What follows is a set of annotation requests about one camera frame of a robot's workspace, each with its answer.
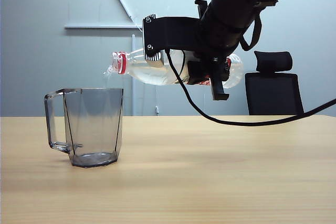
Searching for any black mesh office chair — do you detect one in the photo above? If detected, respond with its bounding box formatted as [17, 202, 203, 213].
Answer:
[245, 50, 305, 116]

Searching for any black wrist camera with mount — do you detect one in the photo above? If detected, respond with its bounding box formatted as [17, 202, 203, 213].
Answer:
[142, 13, 208, 68]

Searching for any horizontal white wall conduit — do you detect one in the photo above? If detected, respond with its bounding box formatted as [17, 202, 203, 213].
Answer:
[64, 24, 144, 30]

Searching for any thin grey hanging wire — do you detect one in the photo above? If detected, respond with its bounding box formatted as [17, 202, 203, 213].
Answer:
[203, 85, 208, 116]

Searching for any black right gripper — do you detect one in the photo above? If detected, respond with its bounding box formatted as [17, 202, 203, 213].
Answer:
[187, 0, 263, 101]

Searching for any vertical white wall conduit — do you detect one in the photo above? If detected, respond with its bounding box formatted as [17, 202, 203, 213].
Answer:
[131, 34, 138, 116]

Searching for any clear red-label water bottle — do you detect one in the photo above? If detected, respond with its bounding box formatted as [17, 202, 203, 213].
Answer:
[102, 48, 244, 90]

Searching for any long black camera cable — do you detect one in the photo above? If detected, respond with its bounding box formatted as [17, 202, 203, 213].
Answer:
[164, 48, 336, 127]

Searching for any transparent grey plastic mug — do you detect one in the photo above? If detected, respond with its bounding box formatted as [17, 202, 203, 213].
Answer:
[44, 88, 124, 168]

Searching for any white hanging cable with plug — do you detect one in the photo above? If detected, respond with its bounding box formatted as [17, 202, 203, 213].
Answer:
[153, 84, 160, 116]

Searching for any black looped wrist cable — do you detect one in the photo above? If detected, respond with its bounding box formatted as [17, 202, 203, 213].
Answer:
[239, 13, 263, 51]

